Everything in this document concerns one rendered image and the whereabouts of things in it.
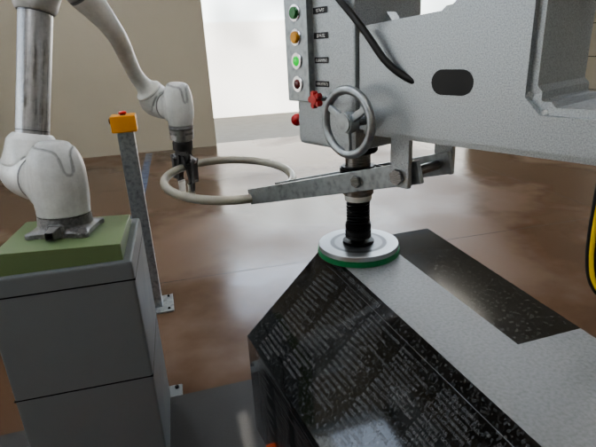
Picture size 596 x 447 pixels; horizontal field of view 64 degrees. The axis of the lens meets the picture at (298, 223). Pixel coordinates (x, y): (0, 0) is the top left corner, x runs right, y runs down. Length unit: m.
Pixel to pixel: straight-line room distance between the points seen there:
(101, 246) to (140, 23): 6.11
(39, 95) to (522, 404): 1.54
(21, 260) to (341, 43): 1.02
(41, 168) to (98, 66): 5.94
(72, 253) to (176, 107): 0.66
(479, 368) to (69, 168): 1.20
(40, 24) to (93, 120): 5.78
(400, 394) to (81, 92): 6.92
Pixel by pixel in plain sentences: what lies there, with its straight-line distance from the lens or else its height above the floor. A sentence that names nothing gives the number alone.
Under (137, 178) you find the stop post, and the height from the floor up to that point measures 0.76.
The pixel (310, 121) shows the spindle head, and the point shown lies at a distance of 1.17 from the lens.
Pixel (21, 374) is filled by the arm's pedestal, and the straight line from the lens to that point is 1.67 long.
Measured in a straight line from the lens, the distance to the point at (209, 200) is 1.54.
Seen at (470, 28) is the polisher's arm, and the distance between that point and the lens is 0.90.
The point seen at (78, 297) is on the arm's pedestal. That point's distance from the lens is 1.51.
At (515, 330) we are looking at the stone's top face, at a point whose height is 0.82.
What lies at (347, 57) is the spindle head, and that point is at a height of 1.32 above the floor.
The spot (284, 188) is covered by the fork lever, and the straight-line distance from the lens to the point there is 1.38.
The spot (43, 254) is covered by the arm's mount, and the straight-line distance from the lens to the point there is 1.49.
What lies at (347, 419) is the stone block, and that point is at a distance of 1.00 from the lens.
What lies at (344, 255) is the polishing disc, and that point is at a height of 0.85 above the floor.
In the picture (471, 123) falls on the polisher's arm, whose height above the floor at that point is 1.21.
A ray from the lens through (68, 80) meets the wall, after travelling 7.51.
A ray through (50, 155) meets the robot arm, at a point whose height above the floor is 1.09.
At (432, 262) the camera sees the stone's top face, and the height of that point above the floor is 0.82.
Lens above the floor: 1.35
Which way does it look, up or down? 20 degrees down
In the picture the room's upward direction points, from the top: 3 degrees counter-clockwise
